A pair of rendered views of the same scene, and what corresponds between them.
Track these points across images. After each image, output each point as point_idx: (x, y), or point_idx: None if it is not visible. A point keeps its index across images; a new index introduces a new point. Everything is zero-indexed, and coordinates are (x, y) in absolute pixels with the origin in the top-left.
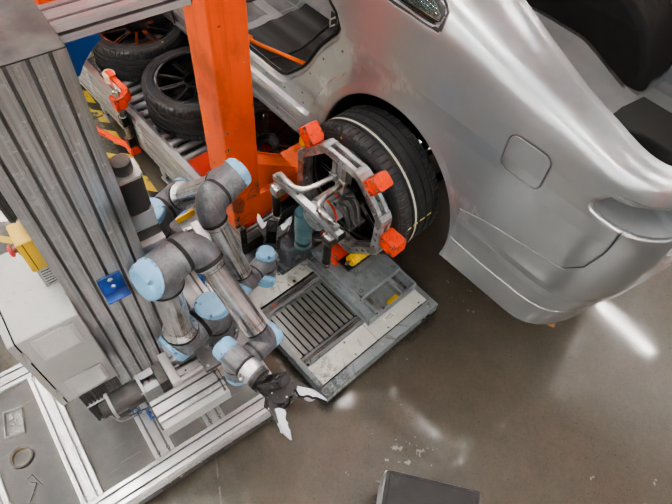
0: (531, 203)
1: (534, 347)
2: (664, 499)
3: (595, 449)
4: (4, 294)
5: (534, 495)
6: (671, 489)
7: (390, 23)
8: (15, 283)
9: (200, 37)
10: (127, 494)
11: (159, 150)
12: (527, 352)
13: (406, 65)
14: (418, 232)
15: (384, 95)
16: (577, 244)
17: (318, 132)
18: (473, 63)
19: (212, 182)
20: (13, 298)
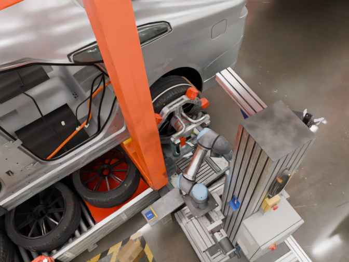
0: (225, 37)
1: (209, 89)
2: (265, 65)
3: (250, 79)
4: (276, 229)
5: (267, 100)
6: (262, 63)
7: (152, 50)
8: (270, 225)
9: (148, 126)
10: (291, 239)
11: (88, 239)
12: (212, 91)
13: (166, 54)
14: None
15: (161, 74)
16: (240, 30)
17: (156, 114)
18: (189, 24)
19: (217, 139)
20: (278, 224)
